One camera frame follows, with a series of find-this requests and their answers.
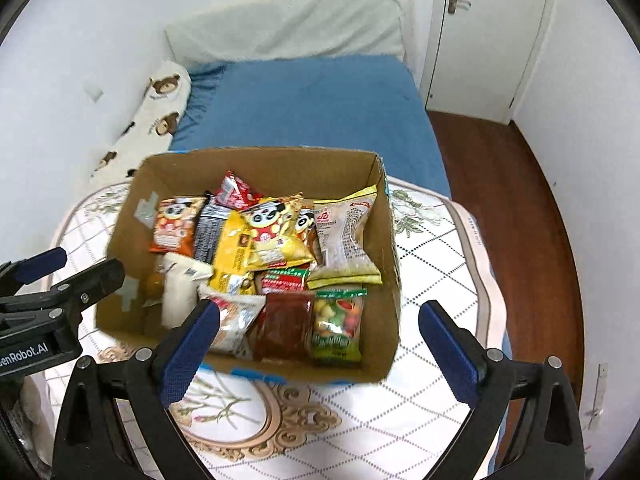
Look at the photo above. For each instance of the white door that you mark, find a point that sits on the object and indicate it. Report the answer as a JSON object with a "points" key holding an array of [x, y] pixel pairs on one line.
{"points": [[490, 35]]}

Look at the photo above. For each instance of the white patterned round table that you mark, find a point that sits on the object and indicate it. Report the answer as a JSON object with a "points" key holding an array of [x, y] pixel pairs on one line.
{"points": [[430, 285]]}

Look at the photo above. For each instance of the plain white pouch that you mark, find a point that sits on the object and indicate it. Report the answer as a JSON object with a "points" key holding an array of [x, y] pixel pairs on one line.
{"points": [[180, 285]]}

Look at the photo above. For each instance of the white packet with yellow edges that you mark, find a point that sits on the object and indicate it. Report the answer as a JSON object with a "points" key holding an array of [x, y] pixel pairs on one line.
{"points": [[345, 240]]}

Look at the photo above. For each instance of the black and yellow snack packet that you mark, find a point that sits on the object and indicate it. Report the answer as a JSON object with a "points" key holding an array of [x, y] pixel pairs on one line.
{"points": [[227, 245]]}

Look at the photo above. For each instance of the green candy packet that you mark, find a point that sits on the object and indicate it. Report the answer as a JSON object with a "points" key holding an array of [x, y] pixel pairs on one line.
{"points": [[337, 325]]}

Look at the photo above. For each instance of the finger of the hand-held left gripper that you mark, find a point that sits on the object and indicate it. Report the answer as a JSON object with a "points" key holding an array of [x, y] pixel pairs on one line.
{"points": [[92, 280], [42, 266]]}

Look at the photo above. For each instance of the red and green snack packet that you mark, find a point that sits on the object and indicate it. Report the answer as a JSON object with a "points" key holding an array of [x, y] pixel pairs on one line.
{"points": [[282, 281]]}

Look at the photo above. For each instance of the white padded headboard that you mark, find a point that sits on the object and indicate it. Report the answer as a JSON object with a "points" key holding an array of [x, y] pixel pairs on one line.
{"points": [[290, 25]]}

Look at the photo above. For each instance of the round brown snack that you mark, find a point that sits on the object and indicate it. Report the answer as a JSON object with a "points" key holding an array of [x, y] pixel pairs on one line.
{"points": [[152, 287]]}

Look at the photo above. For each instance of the dark red snack packet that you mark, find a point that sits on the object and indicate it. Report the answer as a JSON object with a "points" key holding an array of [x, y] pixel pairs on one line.
{"points": [[282, 325]]}

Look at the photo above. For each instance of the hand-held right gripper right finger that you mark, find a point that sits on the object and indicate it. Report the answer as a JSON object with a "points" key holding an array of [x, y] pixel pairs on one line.
{"points": [[450, 355]]}

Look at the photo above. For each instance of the yellow panda snack packet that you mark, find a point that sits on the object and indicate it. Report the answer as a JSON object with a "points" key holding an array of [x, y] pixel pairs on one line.
{"points": [[272, 235]]}

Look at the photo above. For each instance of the brown cardboard box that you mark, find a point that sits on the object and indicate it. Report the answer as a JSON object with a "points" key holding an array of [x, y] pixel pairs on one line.
{"points": [[280, 165]]}

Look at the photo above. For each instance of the bed with blue sheet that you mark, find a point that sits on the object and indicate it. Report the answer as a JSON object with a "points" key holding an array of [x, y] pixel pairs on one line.
{"points": [[320, 110]]}

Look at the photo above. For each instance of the bear print bolster pillow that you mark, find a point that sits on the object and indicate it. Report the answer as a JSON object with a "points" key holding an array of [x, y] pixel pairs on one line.
{"points": [[155, 110]]}

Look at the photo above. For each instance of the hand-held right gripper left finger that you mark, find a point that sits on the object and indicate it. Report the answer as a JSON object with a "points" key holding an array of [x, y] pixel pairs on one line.
{"points": [[190, 355]]}

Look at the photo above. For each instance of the orange panda snack packet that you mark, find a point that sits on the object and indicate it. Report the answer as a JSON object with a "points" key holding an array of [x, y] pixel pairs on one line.
{"points": [[306, 230], [175, 225]]}

